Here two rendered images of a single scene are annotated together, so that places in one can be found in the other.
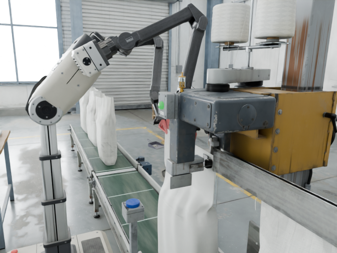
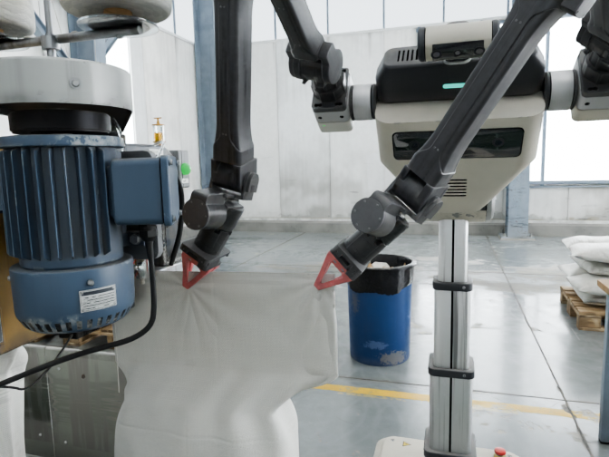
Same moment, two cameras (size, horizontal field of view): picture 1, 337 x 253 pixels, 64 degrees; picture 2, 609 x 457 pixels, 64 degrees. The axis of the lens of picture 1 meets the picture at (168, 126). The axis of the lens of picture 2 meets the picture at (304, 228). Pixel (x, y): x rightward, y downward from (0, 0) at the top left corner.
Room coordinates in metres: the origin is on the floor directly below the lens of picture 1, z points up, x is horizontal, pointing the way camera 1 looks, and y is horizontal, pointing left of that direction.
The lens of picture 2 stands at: (2.02, -0.67, 1.29)
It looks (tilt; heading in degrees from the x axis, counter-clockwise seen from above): 8 degrees down; 132
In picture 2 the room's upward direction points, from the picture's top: 1 degrees counter-clockwise
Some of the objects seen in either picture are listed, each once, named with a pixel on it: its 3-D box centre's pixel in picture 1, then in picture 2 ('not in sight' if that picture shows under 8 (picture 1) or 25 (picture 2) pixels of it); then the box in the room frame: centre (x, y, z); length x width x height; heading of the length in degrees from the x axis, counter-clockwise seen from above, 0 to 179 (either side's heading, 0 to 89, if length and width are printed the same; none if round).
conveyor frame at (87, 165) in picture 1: (96, 144); not in sight; (3.55, 0.98, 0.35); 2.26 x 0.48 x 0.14; 25
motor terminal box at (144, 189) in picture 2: not in sight; (149, 199); (1.41, -0.32, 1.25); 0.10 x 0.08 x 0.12; 140
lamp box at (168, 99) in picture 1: (167, 105); (170, 169); (0.98, 0.00, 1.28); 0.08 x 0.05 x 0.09; 25
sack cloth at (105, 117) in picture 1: (106, 127); not in sight; (2.91, 0.69, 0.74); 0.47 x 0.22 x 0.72; 23
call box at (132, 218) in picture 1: (133, 211); not in sight; (1.06, 0.15, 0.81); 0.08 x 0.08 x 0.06; 25
